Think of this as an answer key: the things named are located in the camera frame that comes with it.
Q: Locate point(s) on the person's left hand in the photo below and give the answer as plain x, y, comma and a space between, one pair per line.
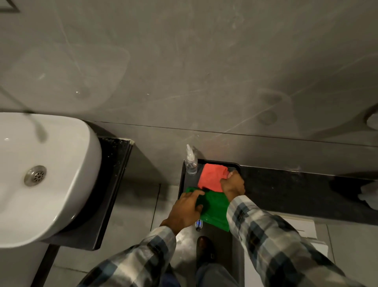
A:
181, 211

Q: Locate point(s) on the person's right hand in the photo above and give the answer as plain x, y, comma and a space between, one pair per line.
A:
234, 186

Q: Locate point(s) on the person's left thumb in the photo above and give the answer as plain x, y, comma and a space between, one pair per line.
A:
195, 193

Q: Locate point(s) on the person's right thumb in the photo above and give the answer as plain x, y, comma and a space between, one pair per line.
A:
231, 174

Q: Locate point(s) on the red cloth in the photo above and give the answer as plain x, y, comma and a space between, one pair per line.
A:
211, 177

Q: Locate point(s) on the green cloth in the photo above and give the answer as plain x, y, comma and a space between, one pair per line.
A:
217, 208

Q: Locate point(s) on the person's left forearm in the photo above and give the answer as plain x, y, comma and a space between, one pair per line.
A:
138, 260

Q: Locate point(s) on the person's right forearm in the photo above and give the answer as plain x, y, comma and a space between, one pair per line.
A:
274, 245

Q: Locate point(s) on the black tray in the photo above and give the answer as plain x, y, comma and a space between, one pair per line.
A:
189, 181

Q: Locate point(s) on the clear spray bottle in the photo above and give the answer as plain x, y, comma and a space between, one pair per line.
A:
191, 164

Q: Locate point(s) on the small blue-capped bottle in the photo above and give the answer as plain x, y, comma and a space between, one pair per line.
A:
199, 225

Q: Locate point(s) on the dark brown shoe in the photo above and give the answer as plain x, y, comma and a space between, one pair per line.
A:
205, 250

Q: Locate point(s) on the long black stone ledge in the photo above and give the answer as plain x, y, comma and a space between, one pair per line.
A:
295, 192

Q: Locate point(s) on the black sink counter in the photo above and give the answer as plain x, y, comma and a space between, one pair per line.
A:
113, 177

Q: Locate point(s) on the grey trouser leg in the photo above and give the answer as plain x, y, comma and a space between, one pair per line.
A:
215, 276

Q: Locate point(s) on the white toilet tank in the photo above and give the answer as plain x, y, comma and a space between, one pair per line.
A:
307, 229

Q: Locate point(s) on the white sink basin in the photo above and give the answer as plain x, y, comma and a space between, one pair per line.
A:
62, 183

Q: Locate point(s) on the white crumpled tissue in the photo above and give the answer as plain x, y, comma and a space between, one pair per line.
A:
369, 195

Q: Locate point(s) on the metal sink drain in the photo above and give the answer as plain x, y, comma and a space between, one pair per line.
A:
35, 175

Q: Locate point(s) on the metal faucet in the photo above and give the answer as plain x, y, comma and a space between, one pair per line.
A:
41, 134

